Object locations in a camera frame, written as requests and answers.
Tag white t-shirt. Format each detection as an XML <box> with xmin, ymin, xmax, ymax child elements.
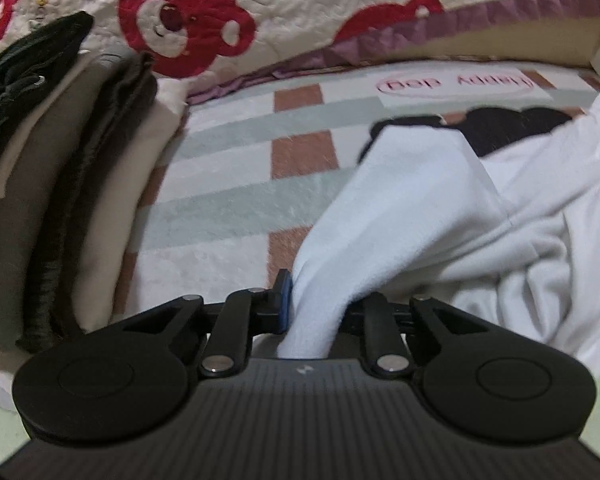
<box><xmin>277</xmin><ymin>94</ymin><xmax>600</xmax><ymax>374</ymax></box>

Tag checkered happy dog blanket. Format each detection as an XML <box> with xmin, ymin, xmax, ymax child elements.
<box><xmin>0</xmin><ymin>58</ymin><xmax>600</xmax><ymax>411</ymax></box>

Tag folded dark knit garment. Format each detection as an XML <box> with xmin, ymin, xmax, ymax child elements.
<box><xmin>17</xmin><ymin>53</ymin><xmax>157</xmax><ymax>354</ymax></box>

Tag folded grey garment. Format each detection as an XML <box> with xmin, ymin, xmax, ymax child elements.
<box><xmin>0</xmin><ymin>46</ymin><xmax>132</xmax><ymax>351</ymax></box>

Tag red bear quilted blanket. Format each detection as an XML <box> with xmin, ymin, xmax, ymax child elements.
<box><xmin>0</xmin><ymin>0</ymin><xmax>600</xmax><ymax>94</ymax></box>

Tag folded dark blue jeans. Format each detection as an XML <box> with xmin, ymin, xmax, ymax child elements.
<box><xmin>0</xmin><ymin>11</ymin><xmax>94</xmax><ymax>157</ymax></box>

